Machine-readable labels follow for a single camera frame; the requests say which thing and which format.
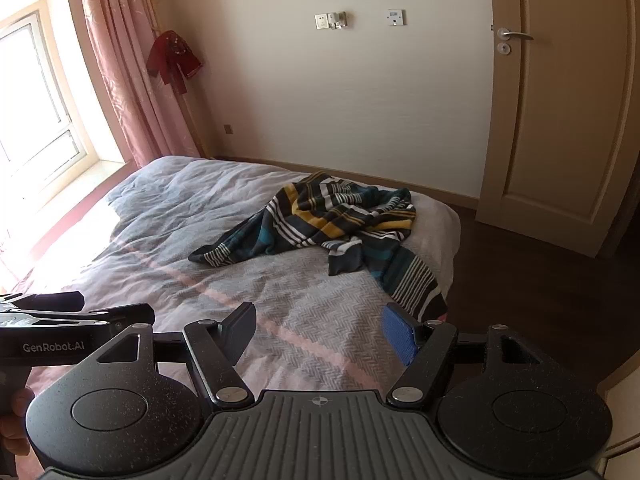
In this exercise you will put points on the person's left hand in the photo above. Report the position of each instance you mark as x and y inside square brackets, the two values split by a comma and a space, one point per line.
[15, 425]

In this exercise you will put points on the beige cabinet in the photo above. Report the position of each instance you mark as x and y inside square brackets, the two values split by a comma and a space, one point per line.
[625, 400]

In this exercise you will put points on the beige door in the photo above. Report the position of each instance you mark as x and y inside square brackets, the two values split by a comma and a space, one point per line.
[560, 135]

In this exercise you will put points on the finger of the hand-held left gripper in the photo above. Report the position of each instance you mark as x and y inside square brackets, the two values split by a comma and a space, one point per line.
[75, 316]
[50, 301]

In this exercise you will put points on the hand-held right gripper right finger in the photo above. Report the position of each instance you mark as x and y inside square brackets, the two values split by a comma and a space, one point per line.
[397, 332]

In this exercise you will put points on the pink bed cover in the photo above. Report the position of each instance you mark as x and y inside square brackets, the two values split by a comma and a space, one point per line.
[200, 220]

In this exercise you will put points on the white wall switch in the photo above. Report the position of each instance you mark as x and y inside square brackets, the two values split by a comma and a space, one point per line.
[396, 17]

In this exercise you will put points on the red garment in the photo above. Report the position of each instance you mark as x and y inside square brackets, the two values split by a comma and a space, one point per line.
[172, 57]

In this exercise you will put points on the pink curtain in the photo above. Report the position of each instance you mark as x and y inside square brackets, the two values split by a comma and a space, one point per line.
[125, 60]

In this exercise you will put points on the white wall socket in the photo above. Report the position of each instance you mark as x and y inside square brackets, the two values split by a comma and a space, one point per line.
[322, 21]

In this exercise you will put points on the window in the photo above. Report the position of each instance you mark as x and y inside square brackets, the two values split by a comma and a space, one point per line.
[40, 110]

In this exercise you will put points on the striped sweater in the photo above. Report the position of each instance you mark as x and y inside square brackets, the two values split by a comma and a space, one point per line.
[320, 220]

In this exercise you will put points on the white plug adapter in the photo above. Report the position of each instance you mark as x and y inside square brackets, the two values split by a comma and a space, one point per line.
[339, 19]

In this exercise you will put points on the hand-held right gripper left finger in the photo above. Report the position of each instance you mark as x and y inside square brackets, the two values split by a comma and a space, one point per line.
[242, 332]

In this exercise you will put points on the metal door lock knob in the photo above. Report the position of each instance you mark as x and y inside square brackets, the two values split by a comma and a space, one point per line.
[503, 48]

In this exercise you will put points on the wooden coat stand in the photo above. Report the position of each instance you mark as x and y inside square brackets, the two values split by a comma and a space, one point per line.
[192, 125]

